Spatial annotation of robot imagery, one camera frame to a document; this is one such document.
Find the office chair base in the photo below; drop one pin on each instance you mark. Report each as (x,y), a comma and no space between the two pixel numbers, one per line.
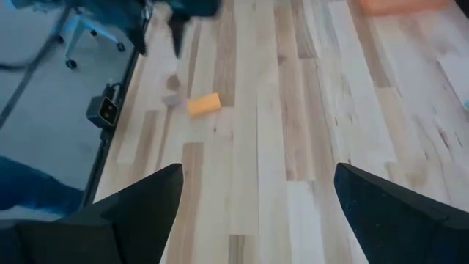
(75,40)

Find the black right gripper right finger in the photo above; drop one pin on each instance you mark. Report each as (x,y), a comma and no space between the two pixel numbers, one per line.
(384,220)

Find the grey metal bar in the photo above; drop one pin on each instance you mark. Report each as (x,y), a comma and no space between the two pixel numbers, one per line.
(34,64)

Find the small yellow-orange block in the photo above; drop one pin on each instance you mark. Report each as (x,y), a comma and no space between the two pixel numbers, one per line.
(204,105)

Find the person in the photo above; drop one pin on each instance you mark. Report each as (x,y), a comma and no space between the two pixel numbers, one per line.
(29,187)

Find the black table edge rail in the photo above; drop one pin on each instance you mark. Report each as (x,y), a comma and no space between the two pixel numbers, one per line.
(104,146)

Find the orange plastic bin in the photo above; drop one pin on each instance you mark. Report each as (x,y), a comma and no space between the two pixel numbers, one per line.
(403,5)

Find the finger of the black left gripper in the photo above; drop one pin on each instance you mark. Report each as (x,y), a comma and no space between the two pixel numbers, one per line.
(136,33)
(179,33)

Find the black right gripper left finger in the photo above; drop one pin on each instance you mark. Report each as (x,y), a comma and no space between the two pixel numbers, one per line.
(146,220)

